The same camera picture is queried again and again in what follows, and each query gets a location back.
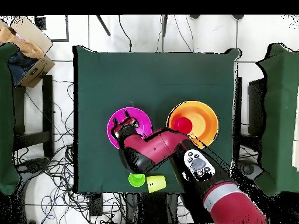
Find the pink plastic bowl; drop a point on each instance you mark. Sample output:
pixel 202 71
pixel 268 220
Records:
pixel 142 119

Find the red plastic cup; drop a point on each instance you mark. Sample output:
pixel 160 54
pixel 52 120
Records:
pixel 183 124

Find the yellow plastic cup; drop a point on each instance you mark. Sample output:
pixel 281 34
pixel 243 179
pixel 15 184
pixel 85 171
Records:
pixel 156 183

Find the orange plastic bowl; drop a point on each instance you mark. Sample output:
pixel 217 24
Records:
pixel 203 121

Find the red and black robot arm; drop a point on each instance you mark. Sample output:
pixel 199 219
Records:
pixel 158 144

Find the green plastic cup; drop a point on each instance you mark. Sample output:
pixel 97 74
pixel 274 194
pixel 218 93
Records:
pixel 136 180

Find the dark green tablecloth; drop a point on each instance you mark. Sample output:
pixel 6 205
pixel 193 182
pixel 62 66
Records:
pixel 186 70

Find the black power box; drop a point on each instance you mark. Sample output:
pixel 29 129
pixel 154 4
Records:
pixel 95 205

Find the black stand leg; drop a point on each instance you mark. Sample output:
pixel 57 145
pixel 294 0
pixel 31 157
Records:
pixel 164 25
pixel 104 25

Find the brown cardboard box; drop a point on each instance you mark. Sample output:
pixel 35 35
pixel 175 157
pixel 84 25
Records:
pixel 37 72

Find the green-covered side table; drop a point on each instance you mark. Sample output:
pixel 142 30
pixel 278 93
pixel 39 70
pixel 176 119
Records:
pixel 280 116
pixel 5 116

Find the blue cloth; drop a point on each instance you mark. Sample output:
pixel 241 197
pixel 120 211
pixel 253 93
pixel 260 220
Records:
pixel 19 65

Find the tan cloth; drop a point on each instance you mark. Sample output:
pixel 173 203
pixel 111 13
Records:
pixel 30 49

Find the dark rounded object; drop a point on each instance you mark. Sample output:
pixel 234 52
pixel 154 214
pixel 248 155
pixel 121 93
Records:
pixel 194 16
pixel 237 17

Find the beige cardboard sheet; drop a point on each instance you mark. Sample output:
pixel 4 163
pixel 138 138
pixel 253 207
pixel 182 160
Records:
pixel 35 32

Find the black chair frame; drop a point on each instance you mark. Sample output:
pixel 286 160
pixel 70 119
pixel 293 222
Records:
pixel 48 116
pixel 255 105

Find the grey metal frame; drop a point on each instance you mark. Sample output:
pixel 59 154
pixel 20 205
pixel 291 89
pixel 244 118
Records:
pixel 67 28

